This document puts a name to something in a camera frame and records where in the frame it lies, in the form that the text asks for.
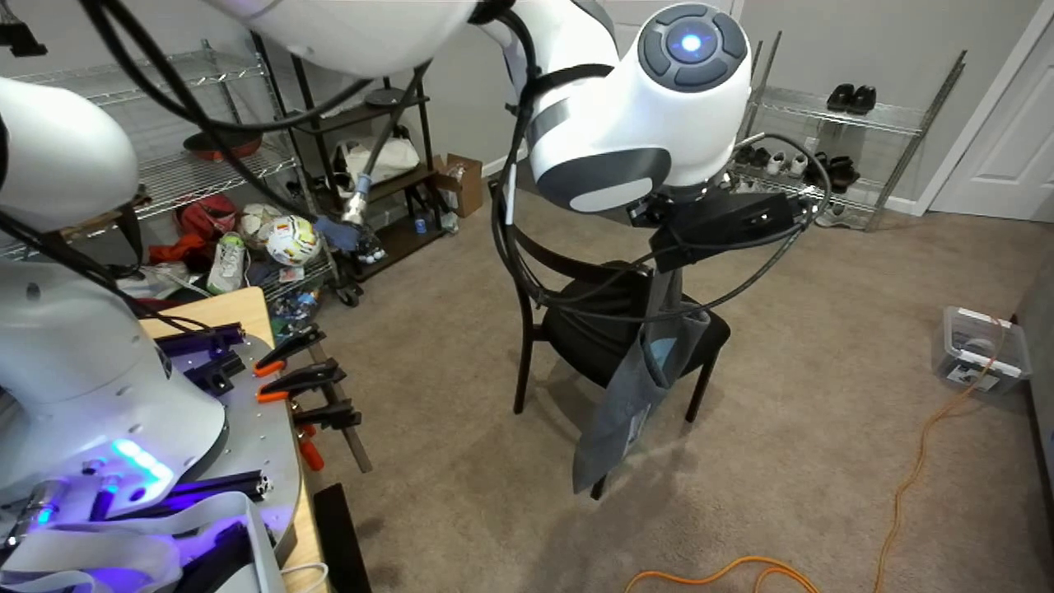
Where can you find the white closet door right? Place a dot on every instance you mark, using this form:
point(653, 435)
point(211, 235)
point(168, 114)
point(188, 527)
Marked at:
point(1007, 166)

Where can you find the soccer ball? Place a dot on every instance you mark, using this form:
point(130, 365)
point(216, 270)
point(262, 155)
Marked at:
point(291, 242)

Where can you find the cardboard box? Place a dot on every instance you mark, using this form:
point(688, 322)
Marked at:
point(466, 178)

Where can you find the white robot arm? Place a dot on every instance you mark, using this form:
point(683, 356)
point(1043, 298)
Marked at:
point(600, 122)

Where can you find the chrome wire shelf left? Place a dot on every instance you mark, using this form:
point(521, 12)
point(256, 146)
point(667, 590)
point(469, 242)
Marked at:
point(173, 175)

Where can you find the black bar clamp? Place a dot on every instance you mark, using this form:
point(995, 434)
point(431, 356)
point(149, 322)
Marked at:
point(307, 383)

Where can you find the red round pan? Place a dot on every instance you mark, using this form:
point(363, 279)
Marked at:
point(225, 143)

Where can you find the grey fabric bag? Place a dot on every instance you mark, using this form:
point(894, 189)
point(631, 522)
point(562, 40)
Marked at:
point(656, 356)

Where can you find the black metal shelf rack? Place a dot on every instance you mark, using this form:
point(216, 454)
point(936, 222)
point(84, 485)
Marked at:
point(365, 171)

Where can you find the red bag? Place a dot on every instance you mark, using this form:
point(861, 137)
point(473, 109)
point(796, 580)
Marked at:
point(199, 230)

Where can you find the black shoes top shelf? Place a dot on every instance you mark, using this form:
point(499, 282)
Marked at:
point(853, 100)

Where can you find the chrome wire shoe rack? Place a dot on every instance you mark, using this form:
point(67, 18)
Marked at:
point(798, 143)

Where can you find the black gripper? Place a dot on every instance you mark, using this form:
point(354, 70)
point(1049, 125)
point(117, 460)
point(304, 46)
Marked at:
point(723, 222)

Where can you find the black wooden chair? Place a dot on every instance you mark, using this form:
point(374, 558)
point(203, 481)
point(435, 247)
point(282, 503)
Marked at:
point(583, 311)

